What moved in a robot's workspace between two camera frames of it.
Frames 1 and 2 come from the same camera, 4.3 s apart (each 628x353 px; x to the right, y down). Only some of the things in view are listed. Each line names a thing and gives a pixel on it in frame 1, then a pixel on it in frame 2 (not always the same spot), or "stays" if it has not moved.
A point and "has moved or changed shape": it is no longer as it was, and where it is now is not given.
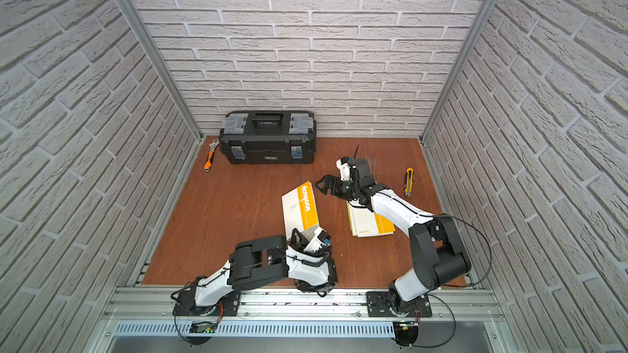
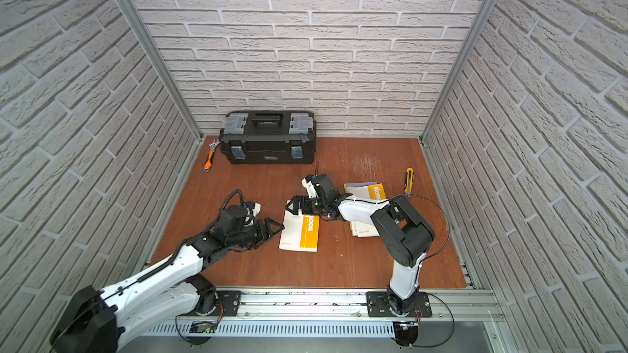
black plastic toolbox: (268, 137) stays
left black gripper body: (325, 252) to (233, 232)
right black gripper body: (352, 189) to (318, 206)
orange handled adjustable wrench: (208, 163) stays
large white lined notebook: (300, 211) has moved or changed shape
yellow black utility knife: (409, 181) stays
